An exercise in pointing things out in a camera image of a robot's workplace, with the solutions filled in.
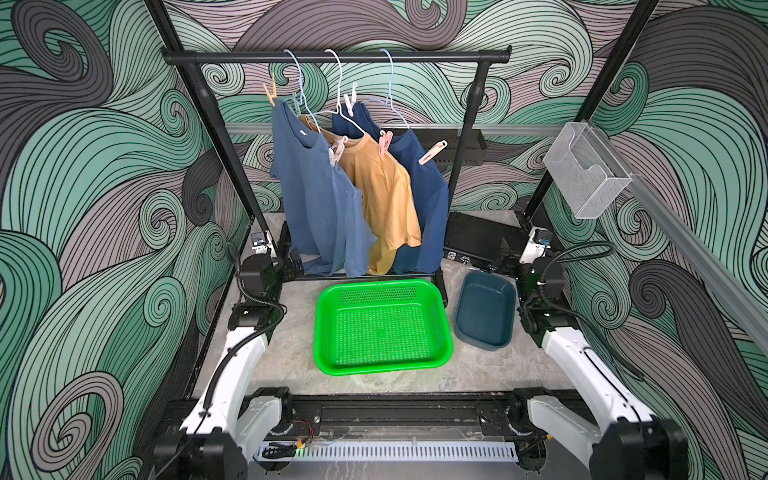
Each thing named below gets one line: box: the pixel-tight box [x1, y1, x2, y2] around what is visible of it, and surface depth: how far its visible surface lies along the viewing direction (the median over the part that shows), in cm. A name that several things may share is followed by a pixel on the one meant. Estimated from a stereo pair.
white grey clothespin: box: [328, 135, 349, 167], surface depth 60 cm
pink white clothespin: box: [418, 139, 448, 166], surface depth 59 cm
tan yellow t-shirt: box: [298, 114, 422, 275], surface depth 69 cm
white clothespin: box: [344, 82, 357, 117], surface depth 73 cm
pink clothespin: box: [379, 130, 393, 157], surface depth 61 cm
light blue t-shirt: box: [270, 98, 377, 278], surface depth 72 cm
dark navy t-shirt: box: [333, 102, 449, 274], surface depth 65 cm
